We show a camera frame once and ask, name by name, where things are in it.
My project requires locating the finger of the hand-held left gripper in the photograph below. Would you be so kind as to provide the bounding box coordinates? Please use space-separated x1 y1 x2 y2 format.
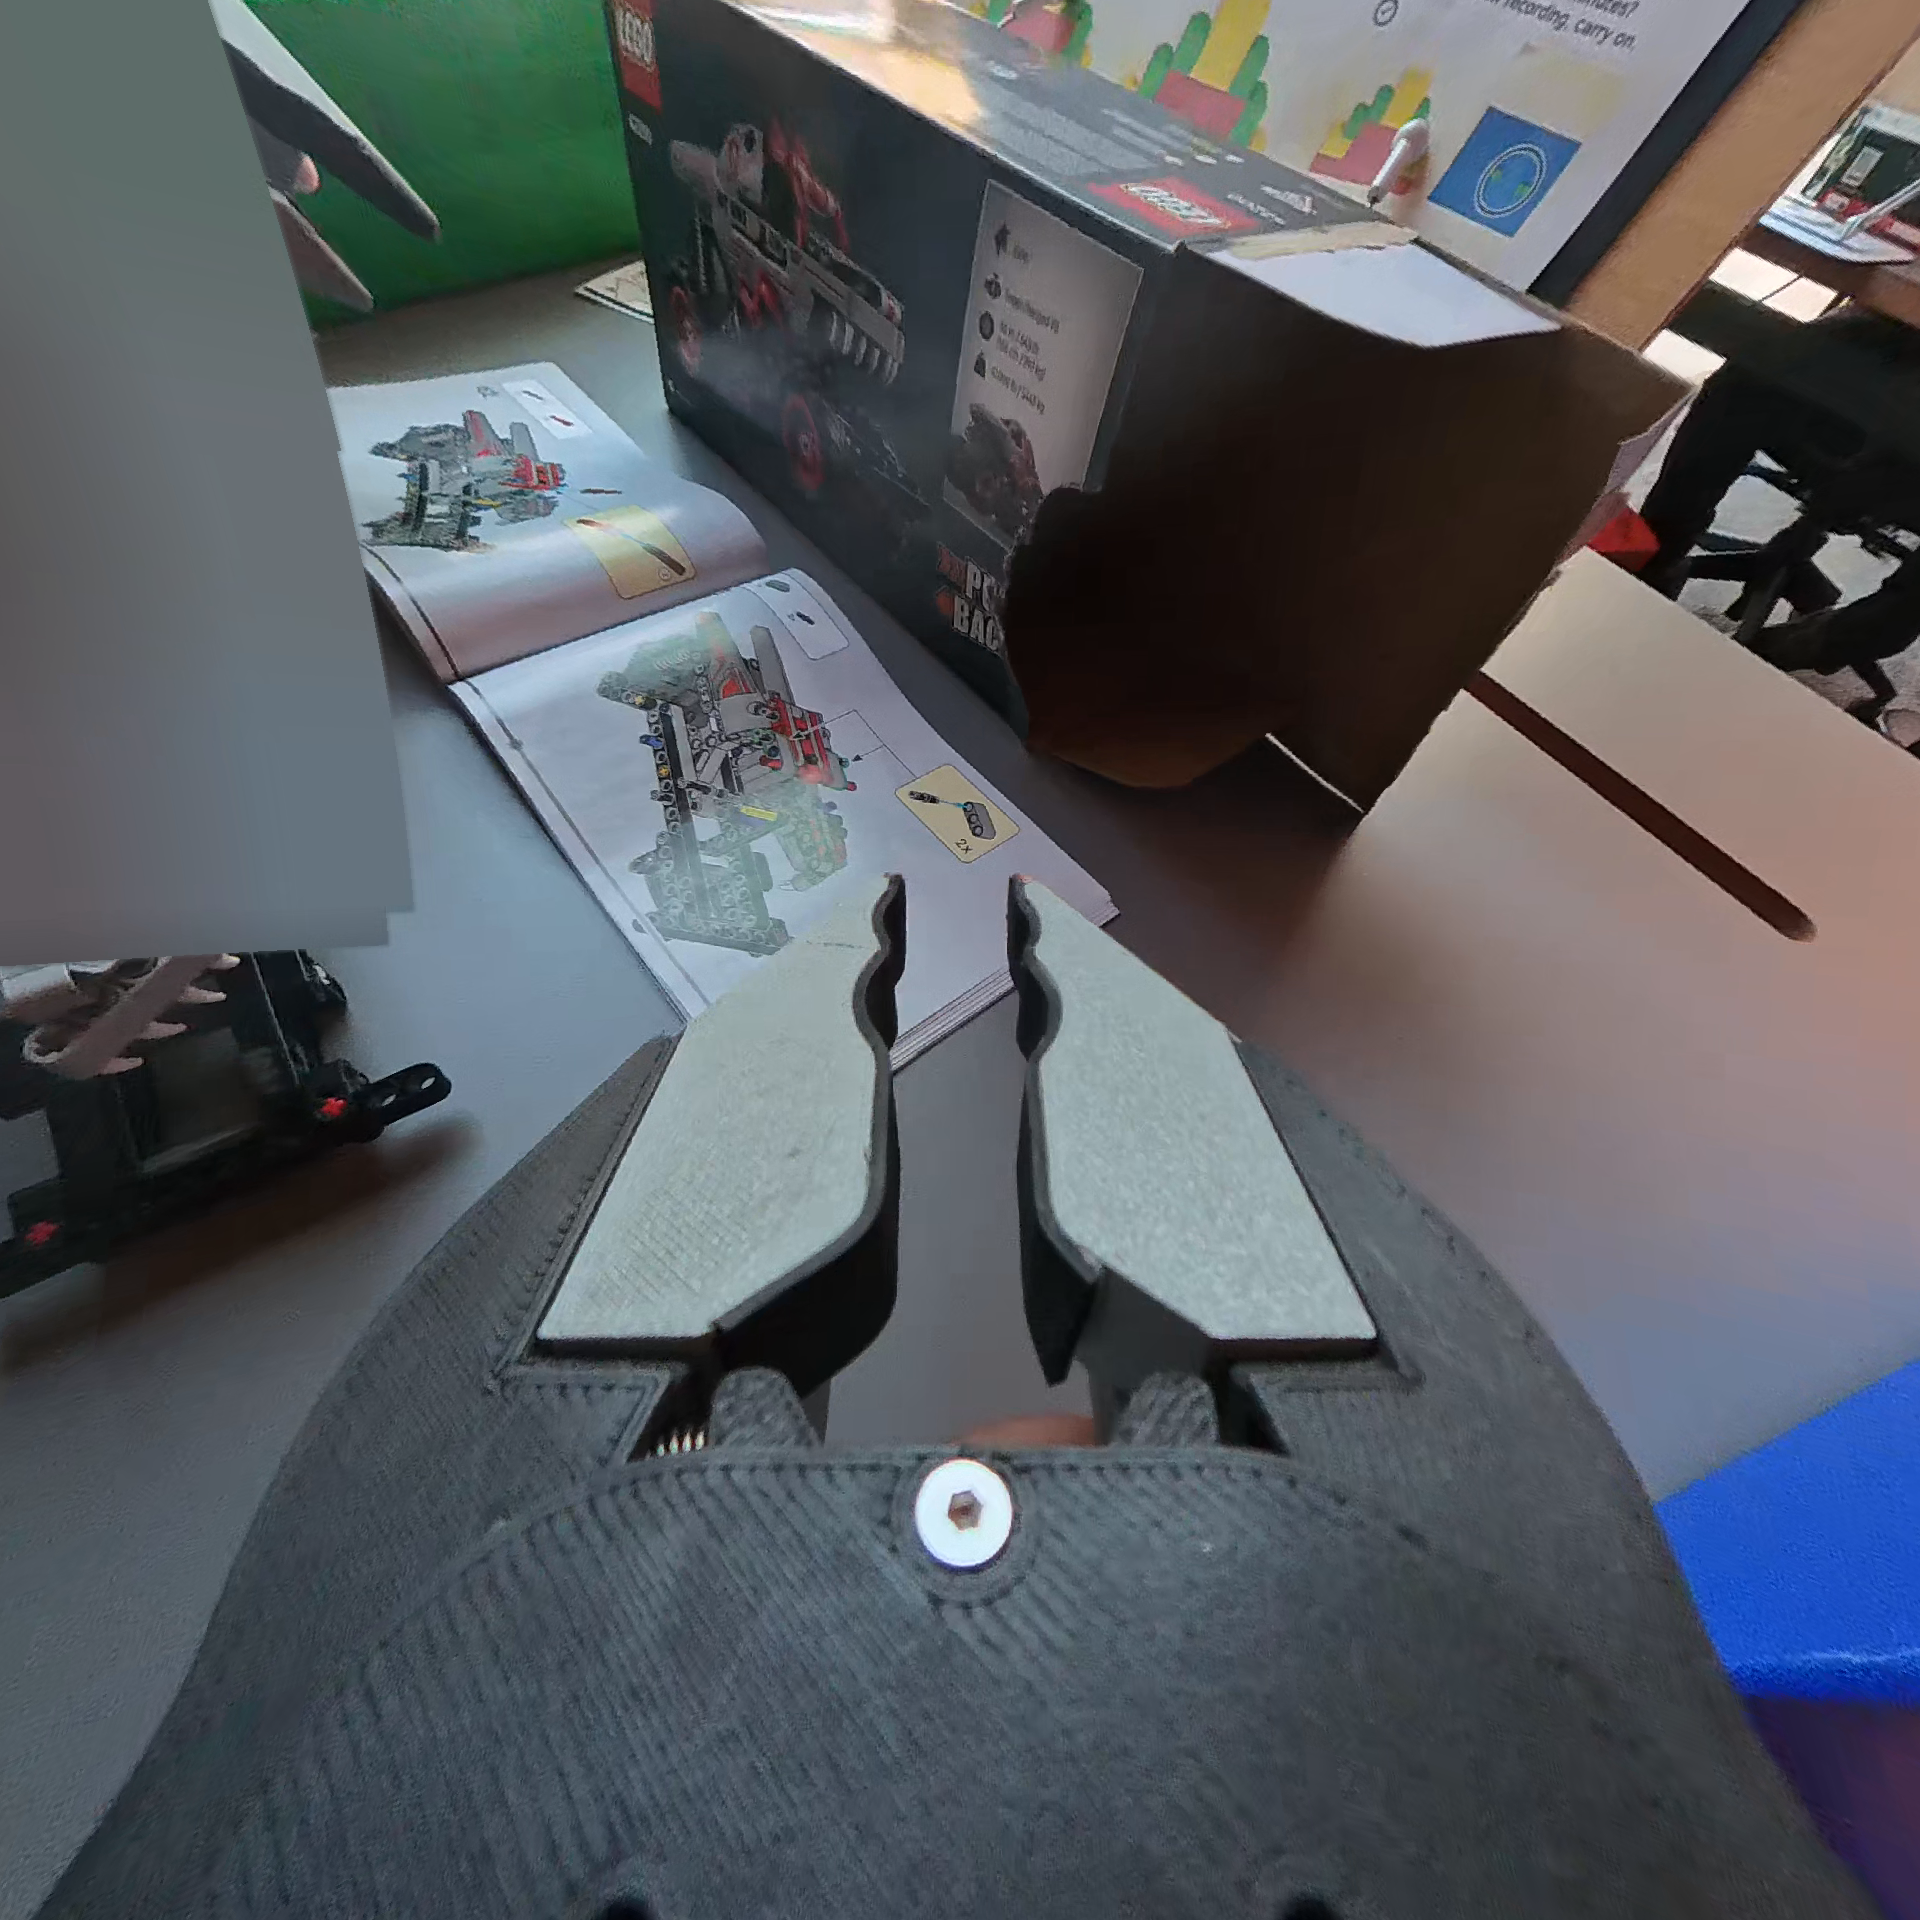
209 0 446 243
272 186 375 315

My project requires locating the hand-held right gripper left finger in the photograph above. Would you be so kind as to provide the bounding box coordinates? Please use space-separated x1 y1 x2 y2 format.
533 874 909 1404

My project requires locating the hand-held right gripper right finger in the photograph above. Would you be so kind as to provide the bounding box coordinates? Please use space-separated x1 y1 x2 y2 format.
1008 878 1378 1390

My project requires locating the grey black lego truck model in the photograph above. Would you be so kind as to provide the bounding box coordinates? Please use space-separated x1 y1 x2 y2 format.
0 944 453 1298

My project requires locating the open lego instruction booklet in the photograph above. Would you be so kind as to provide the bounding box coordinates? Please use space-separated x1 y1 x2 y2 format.
327 358 1120 1075

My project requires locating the black lego set box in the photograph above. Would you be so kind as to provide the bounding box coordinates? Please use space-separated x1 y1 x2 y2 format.
602 0 1696 812

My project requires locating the green plastic bin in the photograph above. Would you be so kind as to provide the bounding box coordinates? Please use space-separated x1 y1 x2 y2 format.
247 0 647 332

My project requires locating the blue plastic bin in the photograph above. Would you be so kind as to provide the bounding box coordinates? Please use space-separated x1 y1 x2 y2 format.
1649 1357 1920 1706

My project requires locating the black office chair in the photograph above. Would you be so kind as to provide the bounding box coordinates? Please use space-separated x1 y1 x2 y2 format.
1633 286 1920 707

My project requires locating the printed task instruction sheet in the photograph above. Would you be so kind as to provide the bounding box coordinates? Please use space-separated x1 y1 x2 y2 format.
960 0 1758 296

